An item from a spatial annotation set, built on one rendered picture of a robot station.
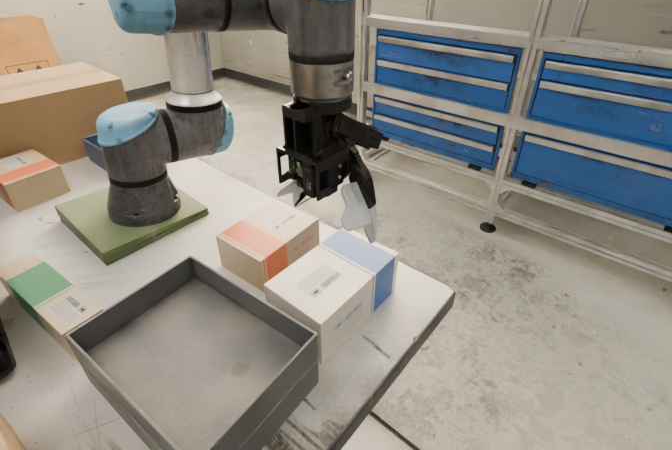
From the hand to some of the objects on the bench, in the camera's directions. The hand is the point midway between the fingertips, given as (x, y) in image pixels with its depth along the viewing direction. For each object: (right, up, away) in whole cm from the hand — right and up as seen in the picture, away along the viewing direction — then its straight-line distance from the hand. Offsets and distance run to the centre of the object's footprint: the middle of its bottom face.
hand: (334, 221), depth 60 cm
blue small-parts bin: (-60, +16, +60) cm, 86 cm away
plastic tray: (-19, -23, -2) cm, 30 cm away
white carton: (0, -16, +10) cm, 18 cm away
